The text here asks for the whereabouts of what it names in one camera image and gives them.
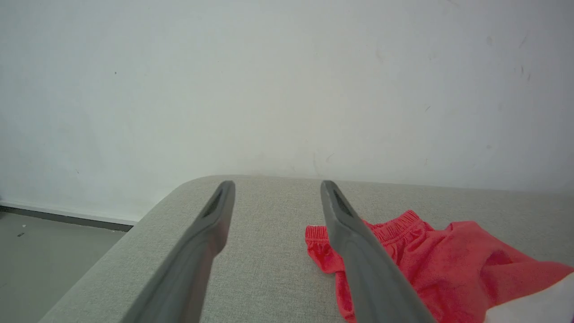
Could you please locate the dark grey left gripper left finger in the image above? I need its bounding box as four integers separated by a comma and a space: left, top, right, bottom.
121, 180, 236, 323

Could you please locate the red garment with white trim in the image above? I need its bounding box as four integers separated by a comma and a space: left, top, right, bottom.
305, 210, 574, 323

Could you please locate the grey fabric sofa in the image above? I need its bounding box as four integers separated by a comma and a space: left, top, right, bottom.
38, 175, 574, 323

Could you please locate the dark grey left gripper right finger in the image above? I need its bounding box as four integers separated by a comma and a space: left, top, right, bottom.
320, 180, 436, 323

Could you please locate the dark wall baseboard strip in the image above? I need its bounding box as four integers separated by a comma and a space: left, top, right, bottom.
0, 205, 134, 232

